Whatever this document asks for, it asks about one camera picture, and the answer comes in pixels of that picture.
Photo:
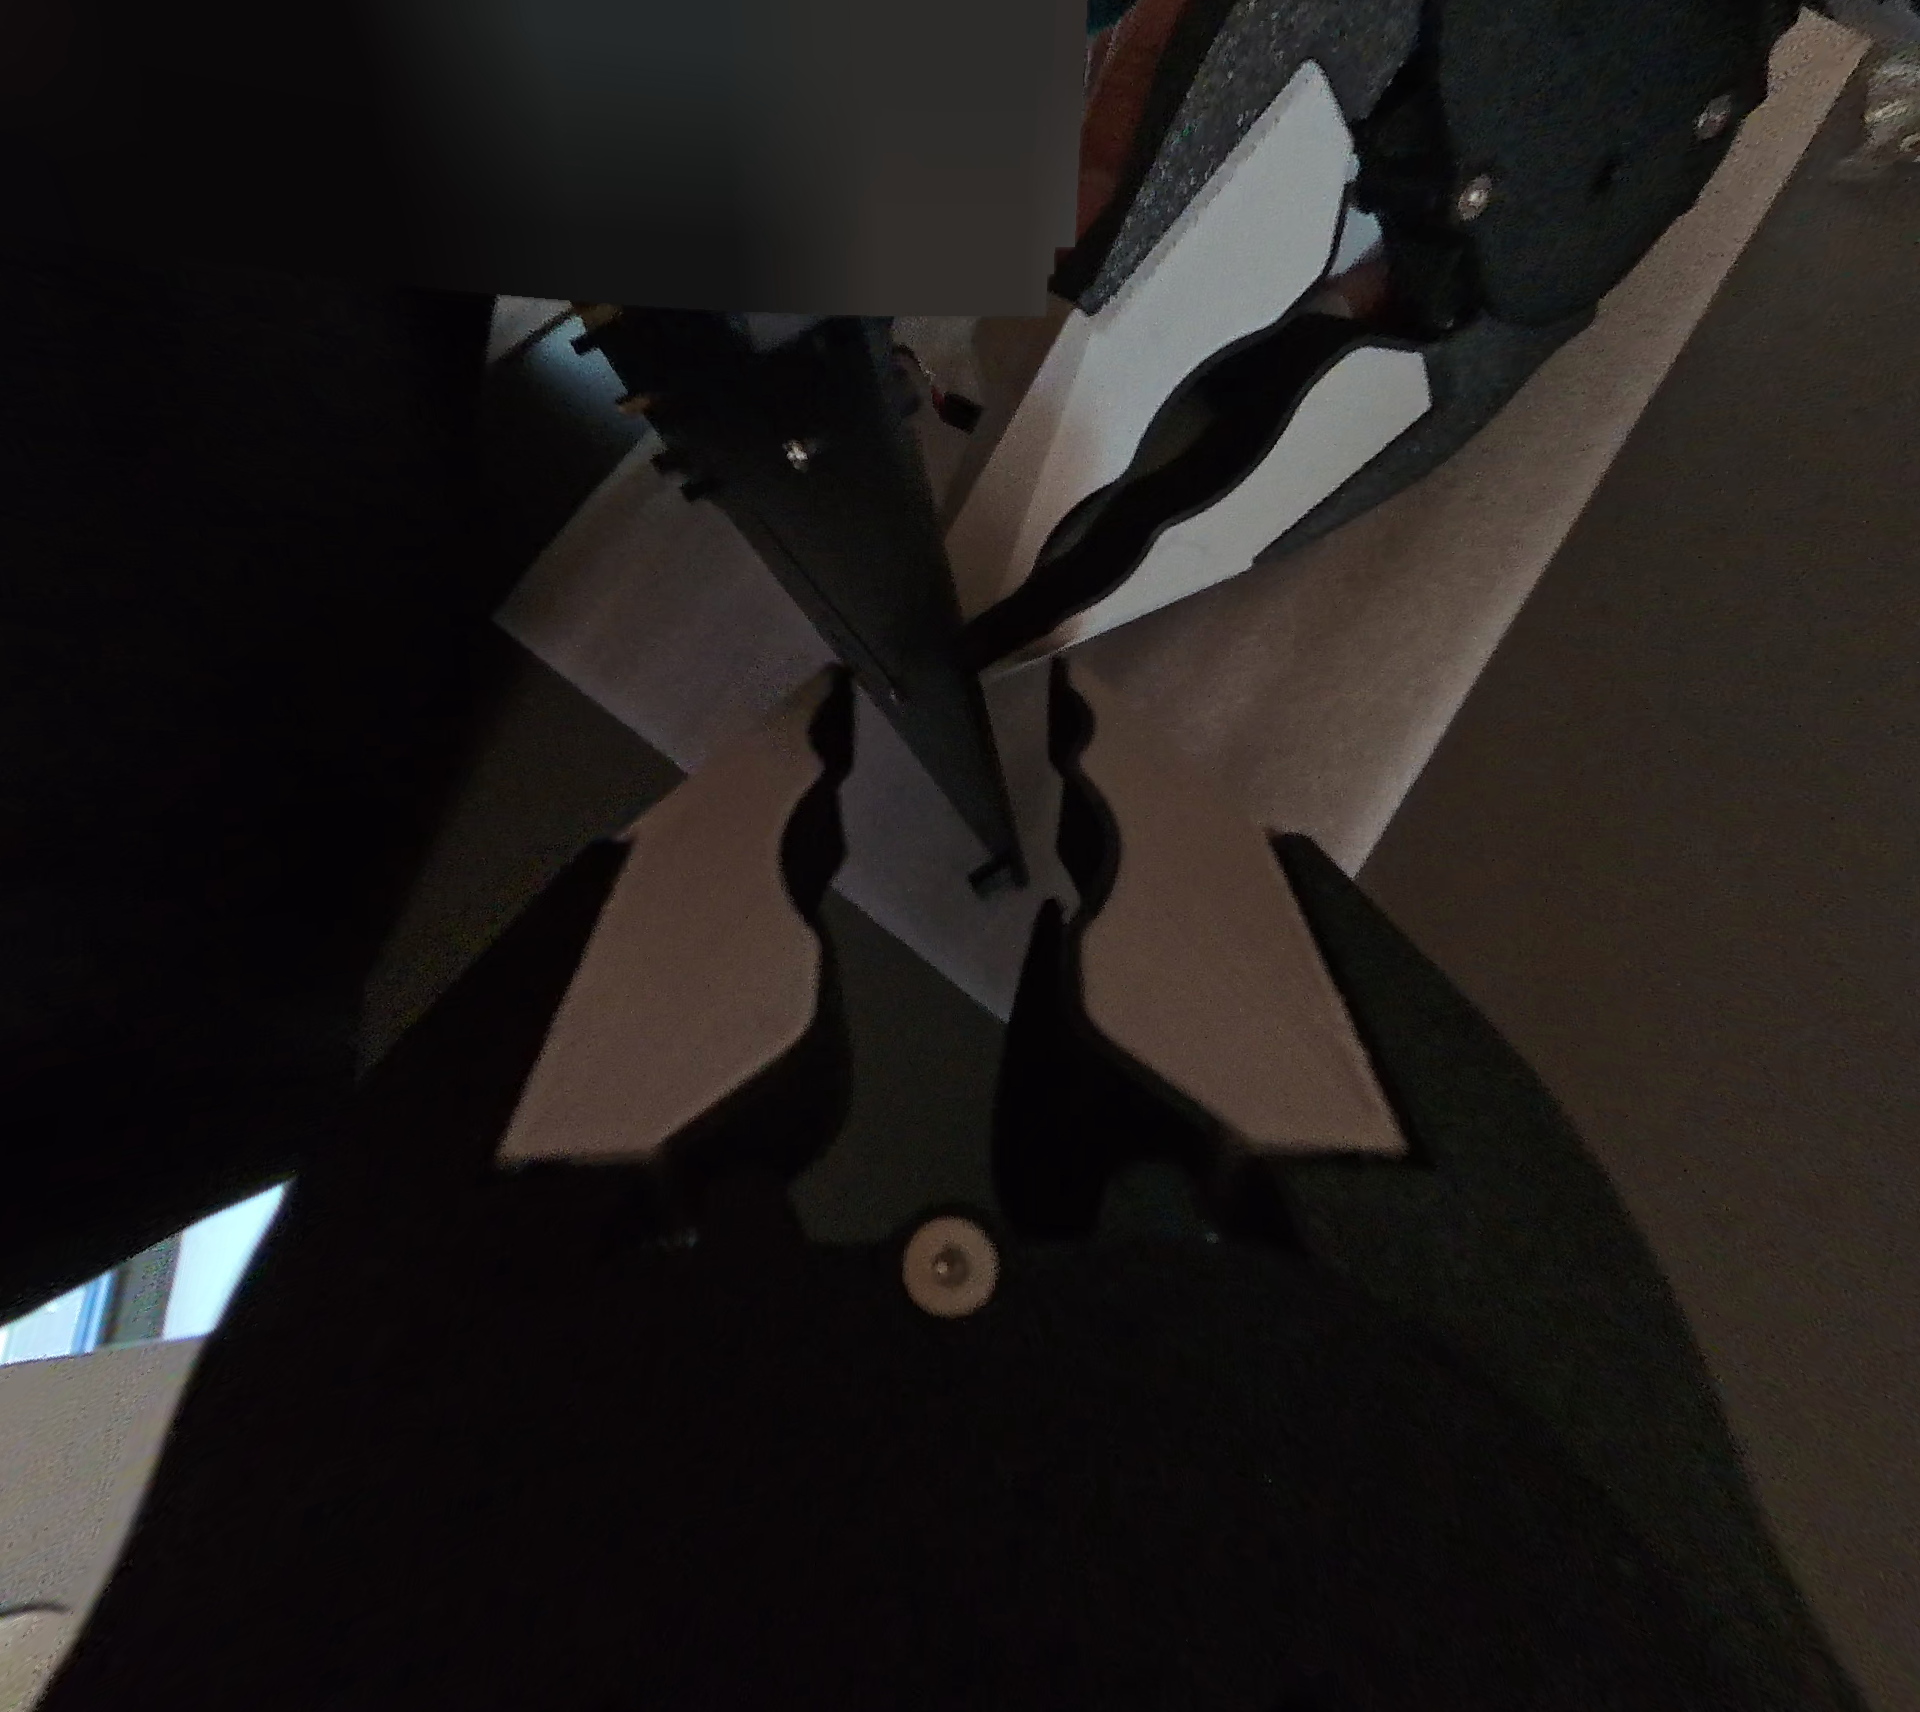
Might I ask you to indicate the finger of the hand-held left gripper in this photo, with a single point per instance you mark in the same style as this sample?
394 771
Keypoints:
1320 437
1231 287

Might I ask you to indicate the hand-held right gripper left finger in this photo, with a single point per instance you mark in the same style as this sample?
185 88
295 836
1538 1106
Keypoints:
675 992

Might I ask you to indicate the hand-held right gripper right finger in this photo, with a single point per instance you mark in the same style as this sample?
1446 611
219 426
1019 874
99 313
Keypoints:
1245 992

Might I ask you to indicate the blue toy robot arm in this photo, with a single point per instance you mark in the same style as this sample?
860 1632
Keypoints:
870 513

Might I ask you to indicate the dark grey desk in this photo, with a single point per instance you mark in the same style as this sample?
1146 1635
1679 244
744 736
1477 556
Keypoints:
1651 842

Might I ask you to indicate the white foam sheet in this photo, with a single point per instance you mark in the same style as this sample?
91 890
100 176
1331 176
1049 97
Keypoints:
1350 723

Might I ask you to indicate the large window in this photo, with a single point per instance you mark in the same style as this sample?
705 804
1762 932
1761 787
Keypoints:
194 1263

